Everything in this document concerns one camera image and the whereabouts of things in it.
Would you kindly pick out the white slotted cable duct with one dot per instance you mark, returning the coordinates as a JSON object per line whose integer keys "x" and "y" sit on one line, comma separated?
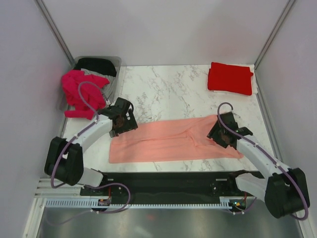
{"x": 103, "y": 202}

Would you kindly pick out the magenta t shirt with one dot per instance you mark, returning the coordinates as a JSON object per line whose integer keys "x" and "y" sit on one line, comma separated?
{"x": 83, "y": 92}

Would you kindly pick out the aluminium frame post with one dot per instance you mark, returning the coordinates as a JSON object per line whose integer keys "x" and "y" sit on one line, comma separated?
{"x": 55, "y": 31}
{"x": 274, "y": 32}

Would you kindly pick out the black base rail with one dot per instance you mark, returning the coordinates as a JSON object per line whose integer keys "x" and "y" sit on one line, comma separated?
{"x": 168, "y": 187}

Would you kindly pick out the black t shirt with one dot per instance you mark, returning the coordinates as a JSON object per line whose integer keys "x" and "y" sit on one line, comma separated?
{"x": 99, "y": 65}

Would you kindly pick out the right aluminium frame post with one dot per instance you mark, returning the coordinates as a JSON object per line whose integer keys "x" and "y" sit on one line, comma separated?
{"x": 274, "y": 32}

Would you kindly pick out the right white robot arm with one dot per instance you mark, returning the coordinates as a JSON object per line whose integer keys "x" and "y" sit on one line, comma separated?
{"x": 283, "y": 189}

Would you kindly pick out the grey plastic bin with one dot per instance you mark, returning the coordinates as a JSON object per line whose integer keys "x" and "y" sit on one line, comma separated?
{"x": 115, "y": 60}

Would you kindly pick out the salmon pink t shirt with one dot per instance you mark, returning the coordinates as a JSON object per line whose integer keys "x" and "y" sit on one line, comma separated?
{"x": 169, "y": 140}

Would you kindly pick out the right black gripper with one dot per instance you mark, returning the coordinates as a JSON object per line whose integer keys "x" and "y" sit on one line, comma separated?
{"x": 213, "y": 134}

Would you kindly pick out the left aluminium frame post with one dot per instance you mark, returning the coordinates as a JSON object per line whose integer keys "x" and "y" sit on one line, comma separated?
{"x": 55, "y": 31}

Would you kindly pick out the folded red t shirt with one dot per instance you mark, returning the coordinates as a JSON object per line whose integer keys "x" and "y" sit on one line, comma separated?
{"x": 230, "y": 78}

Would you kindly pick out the grey t shirt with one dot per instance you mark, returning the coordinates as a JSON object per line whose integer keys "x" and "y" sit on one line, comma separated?
{"x": 109, "y": 89}

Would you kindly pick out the folded white t shirt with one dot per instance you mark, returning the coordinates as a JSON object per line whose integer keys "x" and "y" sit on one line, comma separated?
{"x": 255, "y": 84}

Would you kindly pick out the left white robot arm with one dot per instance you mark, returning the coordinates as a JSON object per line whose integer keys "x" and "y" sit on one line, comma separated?
{"x": 65, "y": 156}

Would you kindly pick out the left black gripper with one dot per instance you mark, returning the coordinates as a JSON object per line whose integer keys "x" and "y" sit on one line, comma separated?
{"x": 130, "y": 125}

